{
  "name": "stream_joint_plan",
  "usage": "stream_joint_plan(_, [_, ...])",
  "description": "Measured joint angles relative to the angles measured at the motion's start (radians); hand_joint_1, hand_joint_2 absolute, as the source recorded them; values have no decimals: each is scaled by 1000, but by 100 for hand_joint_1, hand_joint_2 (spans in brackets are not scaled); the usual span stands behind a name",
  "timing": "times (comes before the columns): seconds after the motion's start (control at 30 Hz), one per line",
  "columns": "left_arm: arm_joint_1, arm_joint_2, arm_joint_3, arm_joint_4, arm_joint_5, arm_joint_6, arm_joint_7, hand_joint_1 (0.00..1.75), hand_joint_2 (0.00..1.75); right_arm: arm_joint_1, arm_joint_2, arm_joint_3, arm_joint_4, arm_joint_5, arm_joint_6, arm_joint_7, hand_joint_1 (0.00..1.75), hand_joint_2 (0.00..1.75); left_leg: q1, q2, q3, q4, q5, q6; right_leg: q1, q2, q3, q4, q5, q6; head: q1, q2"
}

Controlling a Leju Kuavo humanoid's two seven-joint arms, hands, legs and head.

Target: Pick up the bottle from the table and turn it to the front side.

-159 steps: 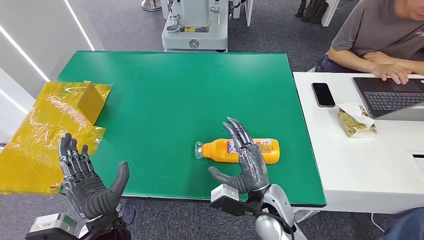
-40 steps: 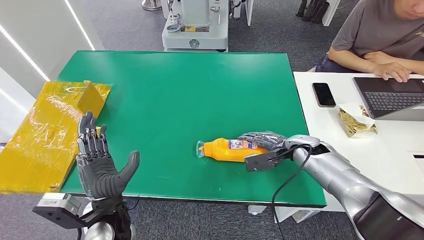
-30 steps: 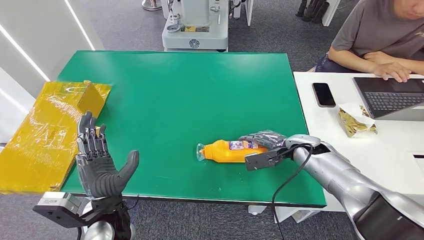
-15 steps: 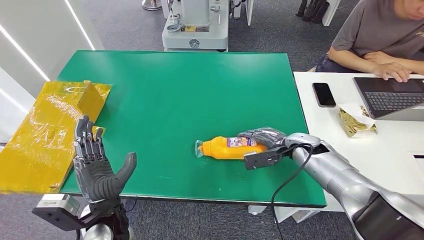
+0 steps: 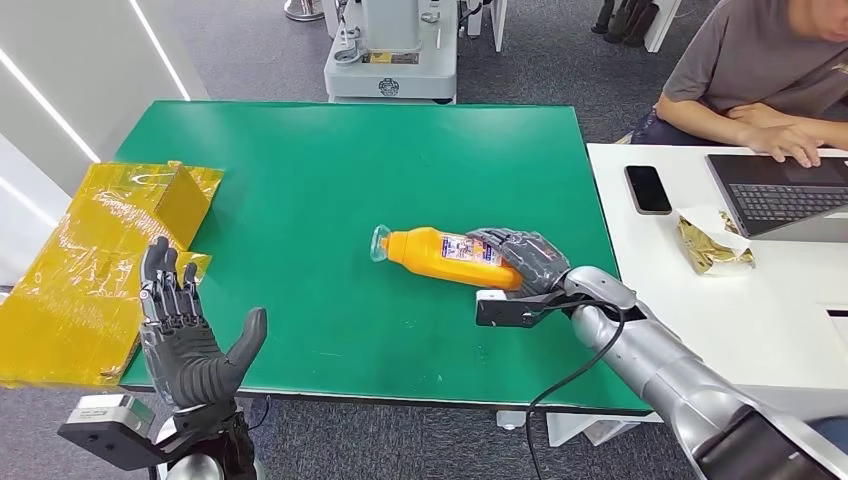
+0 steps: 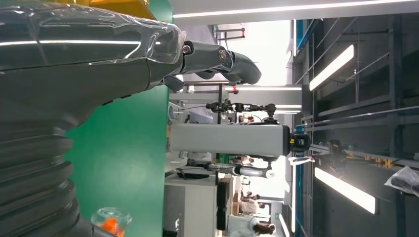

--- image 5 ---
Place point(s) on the black shoes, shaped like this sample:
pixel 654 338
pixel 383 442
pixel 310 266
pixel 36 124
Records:
pixel 623 20

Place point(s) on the blue cloth-covered object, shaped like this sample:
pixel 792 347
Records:
pixel 833 434

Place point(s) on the person's right hand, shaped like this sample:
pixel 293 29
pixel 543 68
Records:
pixel 785 142

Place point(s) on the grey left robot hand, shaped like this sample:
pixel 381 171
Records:
pixel 189 368

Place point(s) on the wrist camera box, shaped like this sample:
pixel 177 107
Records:
pixel 109 427
pixel 503 311

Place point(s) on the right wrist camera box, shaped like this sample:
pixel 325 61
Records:
pixel 503 311

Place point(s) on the person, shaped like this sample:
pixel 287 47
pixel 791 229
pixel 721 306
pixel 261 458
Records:
pixel 742 60

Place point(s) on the grey laptop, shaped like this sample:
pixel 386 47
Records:
pixel 782 199

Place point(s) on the white desk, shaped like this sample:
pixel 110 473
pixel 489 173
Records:
pixel 729 318

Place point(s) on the orange bottle with clear cap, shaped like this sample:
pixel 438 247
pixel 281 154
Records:
pixel 424 255

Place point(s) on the yellow taped cardboard box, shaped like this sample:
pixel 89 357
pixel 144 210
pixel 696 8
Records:
pixel 73 265

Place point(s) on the person's left hand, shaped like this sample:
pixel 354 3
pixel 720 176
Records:
pixel 755 114

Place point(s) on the white furniture leg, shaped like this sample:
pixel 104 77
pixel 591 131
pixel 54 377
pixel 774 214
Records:
pixel 659 23

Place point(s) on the green top table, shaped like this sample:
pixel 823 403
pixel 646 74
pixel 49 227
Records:
pixel 331 185

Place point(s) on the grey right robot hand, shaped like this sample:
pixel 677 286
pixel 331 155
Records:
pixel 530 262

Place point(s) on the black smartphone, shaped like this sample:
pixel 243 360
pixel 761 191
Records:
pixel 648 189

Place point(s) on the gold snack packet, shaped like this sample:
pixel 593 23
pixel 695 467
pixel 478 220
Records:
pixel 710 248

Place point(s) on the white grey machine base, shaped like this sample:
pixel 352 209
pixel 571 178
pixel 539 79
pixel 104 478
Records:
pixel 391 73

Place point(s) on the person's right forearm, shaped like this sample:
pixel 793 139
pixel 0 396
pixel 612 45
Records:
pixel 702 119

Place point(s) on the white furniture panel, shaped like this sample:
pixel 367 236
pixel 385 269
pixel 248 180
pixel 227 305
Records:
pixel 493 20

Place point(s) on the chrome stand base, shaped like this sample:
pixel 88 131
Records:
pixel 303 10

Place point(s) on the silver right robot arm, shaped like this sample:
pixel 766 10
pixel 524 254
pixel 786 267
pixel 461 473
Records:
pixel 682 384

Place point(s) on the person's hand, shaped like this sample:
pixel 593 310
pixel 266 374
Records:
pixel 785 142
pixel 755 114

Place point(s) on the person's left forearm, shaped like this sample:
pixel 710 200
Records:
pixel 833 136

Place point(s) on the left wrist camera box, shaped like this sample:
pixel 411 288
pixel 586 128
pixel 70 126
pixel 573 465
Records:
pixel 109 427

